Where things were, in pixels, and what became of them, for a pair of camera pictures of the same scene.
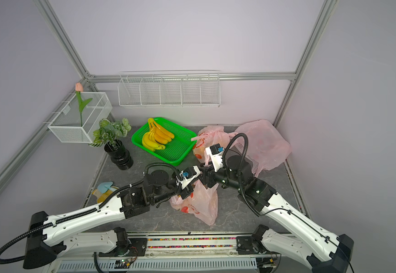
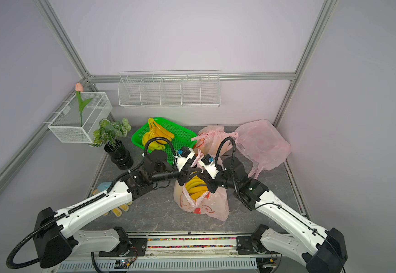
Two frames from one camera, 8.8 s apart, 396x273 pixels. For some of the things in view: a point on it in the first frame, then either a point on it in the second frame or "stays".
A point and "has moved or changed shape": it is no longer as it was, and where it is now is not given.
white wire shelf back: (169, 88) stays
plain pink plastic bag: (261, 143) stays
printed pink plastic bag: (207, 136) stays
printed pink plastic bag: (202, 203) has moved or changed shape
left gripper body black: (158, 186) → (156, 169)
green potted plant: (109, 132) stays
